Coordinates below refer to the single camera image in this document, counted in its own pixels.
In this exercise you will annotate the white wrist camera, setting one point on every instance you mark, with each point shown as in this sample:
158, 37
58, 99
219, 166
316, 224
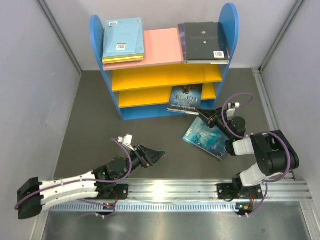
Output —
126, 142
231, 108

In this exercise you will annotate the teal blue cover book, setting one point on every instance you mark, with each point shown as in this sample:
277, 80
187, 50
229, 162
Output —
210, 140

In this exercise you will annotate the perforated grey cable duct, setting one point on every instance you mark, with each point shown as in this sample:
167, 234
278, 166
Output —
143, 207

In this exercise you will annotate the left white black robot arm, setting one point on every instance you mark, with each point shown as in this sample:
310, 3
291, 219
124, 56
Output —
36, 196

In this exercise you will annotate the purple Robinson Crusoe book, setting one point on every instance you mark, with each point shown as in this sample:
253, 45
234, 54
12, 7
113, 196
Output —
181, 30

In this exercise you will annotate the black glossy book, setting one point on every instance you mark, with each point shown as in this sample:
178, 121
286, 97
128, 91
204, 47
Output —
205, 43

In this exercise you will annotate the dark Wuthering Heights book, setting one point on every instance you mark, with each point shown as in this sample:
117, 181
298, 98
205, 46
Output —
185, 99

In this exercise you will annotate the light blue book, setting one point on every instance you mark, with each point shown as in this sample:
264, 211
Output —
123, 38

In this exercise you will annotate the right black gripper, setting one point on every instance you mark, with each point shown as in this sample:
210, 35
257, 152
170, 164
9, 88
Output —
210, 117

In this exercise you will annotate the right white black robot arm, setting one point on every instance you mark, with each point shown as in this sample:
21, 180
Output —
274, 155

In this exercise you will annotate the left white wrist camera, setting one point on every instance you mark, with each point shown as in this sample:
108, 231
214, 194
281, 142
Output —
126, 142

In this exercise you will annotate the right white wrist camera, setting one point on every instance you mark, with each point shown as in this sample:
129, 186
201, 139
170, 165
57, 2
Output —
231, 108

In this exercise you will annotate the aluminium mounting rail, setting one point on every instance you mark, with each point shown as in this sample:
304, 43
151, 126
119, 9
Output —
201, 190

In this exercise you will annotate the blue pink yellow shelf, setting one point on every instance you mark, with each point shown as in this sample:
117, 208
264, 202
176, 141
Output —
142, 90

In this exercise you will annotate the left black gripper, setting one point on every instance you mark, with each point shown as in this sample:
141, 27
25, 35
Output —
148, 157

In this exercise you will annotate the yellow book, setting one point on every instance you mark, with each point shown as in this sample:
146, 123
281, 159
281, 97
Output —
123, 59

